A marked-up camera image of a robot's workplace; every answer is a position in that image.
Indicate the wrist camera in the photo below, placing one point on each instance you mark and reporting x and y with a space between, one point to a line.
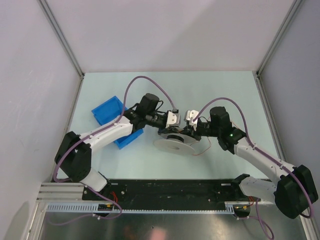
173 118
191 119

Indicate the aluminium frame post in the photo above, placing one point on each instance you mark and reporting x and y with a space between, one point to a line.
288 20
50 16

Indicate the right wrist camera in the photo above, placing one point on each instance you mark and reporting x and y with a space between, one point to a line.
191 119

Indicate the white cable spool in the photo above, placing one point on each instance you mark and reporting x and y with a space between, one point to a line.
175 143

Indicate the white slotted cable duct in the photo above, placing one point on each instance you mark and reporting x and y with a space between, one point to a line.
105 208

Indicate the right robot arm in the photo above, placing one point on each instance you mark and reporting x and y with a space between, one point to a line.
290 188

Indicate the right aluminium frame post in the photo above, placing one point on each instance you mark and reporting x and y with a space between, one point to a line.
288 20

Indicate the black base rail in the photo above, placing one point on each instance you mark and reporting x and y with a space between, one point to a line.
173 194

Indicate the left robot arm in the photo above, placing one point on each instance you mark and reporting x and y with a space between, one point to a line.
74 156

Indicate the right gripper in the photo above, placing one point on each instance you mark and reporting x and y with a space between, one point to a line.
190 130

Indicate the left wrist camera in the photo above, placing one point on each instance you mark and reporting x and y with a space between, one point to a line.
173 118

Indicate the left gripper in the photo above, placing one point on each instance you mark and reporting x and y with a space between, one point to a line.
169 129

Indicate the left aluminium frame post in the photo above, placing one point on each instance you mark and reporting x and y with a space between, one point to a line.
50 16

